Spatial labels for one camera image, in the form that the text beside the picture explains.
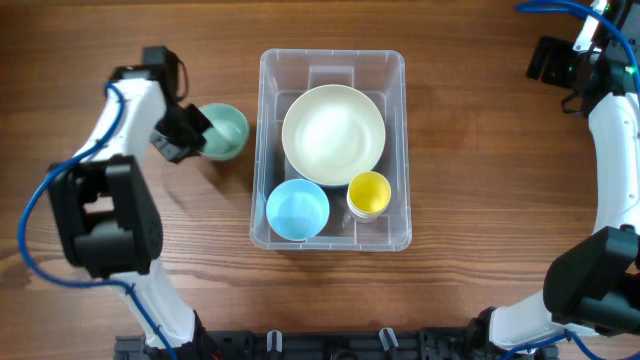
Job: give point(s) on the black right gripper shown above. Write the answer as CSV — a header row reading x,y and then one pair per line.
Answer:
x,y
560,50

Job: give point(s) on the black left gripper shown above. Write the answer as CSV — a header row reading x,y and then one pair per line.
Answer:
x,y
178,152

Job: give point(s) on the mint green plastic bowl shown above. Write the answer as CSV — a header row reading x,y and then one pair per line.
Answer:
x,y
228,134

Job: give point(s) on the light blue plastic bowl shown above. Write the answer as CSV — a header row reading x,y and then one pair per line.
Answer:
x,y
297,209

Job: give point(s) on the cream plastic bowl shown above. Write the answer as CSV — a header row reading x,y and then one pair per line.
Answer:
x,y
332,133

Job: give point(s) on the yellow plastic cup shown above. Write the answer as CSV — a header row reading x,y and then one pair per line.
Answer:
x,y
369,193

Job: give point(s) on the dark blue bowl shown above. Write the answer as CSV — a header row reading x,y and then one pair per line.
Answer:
x,y
300,177

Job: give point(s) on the cream plastic cup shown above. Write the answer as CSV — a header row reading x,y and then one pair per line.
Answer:
x,y
361,216

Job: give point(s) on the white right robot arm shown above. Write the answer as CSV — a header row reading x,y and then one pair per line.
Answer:
x,y
593,288

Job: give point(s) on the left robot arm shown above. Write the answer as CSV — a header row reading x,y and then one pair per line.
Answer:
x,y
106,217

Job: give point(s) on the clear plastic storage bin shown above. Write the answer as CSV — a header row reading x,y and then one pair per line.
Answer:
x,y
285,75

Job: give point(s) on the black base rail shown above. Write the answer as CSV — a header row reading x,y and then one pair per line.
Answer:
x,y
425,344

